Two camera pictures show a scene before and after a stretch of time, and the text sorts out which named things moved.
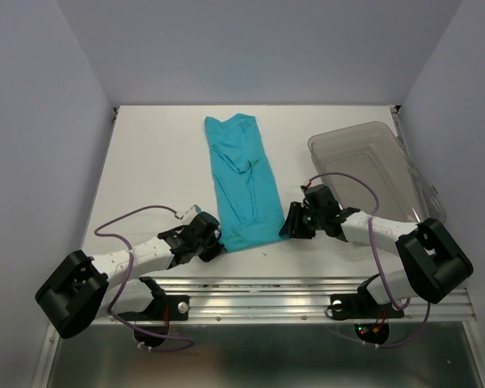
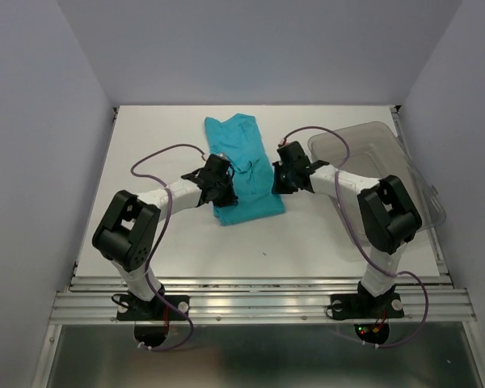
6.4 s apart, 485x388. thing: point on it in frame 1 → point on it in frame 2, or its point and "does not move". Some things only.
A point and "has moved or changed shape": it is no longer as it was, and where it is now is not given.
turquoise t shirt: x=244 y=201 has moved or changed shape
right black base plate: x=360 y=305 does not move
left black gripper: x=216 y=249 → x=229 y=199
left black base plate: x=163 y=308 does not move
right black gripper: x=292 y=226 → x=277 y=187
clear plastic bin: x=367 y=168 does not move
